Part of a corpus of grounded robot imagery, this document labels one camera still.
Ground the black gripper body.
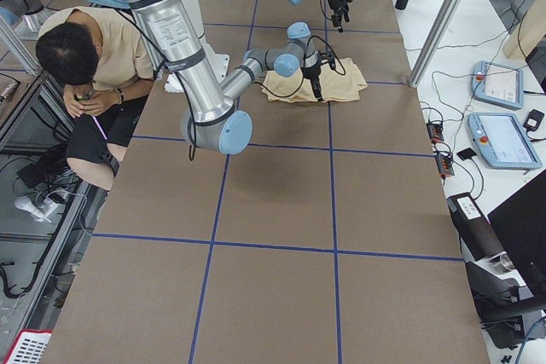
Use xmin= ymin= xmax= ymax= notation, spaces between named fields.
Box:
xmin=302 ymin=51 xmax=336 ymax=80
xmin=326 ymin=0 xmax=358 ymax=16

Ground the cream long-sleeve printed shirt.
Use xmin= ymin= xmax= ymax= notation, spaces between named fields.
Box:
xmin=261 ymin=58 xmax=368 ymax=103

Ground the orange terminal board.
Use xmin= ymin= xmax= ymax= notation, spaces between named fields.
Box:
xmin=426 ymin=121 xmax=455 ymax=180

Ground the blue teach pendant far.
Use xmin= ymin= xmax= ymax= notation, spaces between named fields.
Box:
xmin=471 ymin=61 xmax=524 ymax=110

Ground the blue teach pendant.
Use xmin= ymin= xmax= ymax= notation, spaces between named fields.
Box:
xmin=471 ymin=61 xmax=524 ymax=110
xmin=467 ymin=113 xmax=543 ymax=170

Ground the blue teach pendant near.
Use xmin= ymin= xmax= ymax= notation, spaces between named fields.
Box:
xmin=467 ymin=113 xmax=543 ymax=170

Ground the seated person beige shirt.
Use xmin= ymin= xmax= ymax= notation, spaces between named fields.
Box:
xmin=35 ymin=6 xmax=154 ymax=191

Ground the small black adapter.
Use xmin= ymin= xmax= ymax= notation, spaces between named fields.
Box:
xmin=524 ymin=109 xmax=545 ymax=131

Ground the black cardboard box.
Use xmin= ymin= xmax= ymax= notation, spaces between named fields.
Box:
xmin=446 ymin=193 xmax=504 ymax=260

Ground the black monitor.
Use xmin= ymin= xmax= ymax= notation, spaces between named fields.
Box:
xmin=488 ymin=172 xmax=545 ymax=295

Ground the white power strip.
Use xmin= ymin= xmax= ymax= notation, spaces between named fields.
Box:
xmin=15 ymin=193 xmax=67 ymax=222

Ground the red white plastic basket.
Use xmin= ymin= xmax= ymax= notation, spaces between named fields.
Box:
xmin=3 ymin=329 xmax=52 ymax=364

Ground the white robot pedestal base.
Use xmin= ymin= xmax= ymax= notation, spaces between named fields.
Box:
xmin=156 ymin=0 xmax=229 ymax=107

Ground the aluminium frame post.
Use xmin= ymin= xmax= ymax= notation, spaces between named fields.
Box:
xmin=408 ymin=0 xmax=461 ymax=88

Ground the wooden post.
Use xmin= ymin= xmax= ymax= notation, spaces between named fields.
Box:
xmin=502 ymin=0 xmax=545 ymax=60

